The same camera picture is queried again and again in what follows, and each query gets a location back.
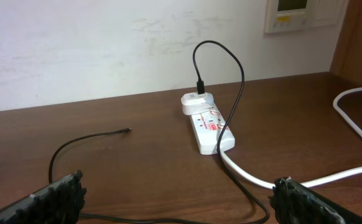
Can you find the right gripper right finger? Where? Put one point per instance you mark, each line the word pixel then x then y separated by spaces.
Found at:
pixel 295 204

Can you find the white wall control panel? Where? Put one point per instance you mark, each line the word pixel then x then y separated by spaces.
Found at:
pixel 295 15

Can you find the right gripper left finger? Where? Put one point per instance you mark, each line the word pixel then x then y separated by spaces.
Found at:
pixel 58 203

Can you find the white power strip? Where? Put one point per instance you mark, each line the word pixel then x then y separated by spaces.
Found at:
pixel 207 127

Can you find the white charger adapter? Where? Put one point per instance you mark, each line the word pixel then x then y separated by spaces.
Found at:
pixel 194 103

